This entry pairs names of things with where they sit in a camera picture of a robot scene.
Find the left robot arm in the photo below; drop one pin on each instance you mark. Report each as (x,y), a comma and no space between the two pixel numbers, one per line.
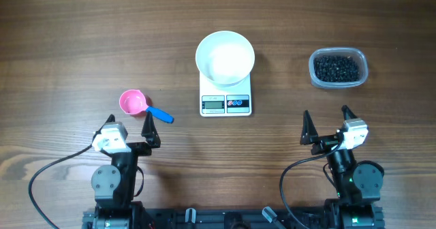
(114,184)

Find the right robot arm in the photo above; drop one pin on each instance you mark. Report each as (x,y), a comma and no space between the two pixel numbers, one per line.
(358,184)

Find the pink scoop blue handle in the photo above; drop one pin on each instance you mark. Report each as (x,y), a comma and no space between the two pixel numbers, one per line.
(134,102)

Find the clear plastic container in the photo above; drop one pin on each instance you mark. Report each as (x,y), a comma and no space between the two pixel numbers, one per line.
(354,53)

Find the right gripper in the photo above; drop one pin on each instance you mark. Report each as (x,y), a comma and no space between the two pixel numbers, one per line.
(310,134)

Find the white bowl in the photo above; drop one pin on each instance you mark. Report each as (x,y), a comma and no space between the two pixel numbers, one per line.
(225,58)

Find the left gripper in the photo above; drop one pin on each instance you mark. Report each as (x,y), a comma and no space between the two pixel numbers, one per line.
(152,141)

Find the black beans pile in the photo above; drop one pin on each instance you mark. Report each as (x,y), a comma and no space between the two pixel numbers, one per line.
(335,68)

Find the white digital kitchen scale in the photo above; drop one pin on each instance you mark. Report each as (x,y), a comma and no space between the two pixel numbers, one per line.
(220,101)

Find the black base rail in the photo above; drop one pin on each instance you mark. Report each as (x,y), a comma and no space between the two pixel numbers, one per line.
(311,217)

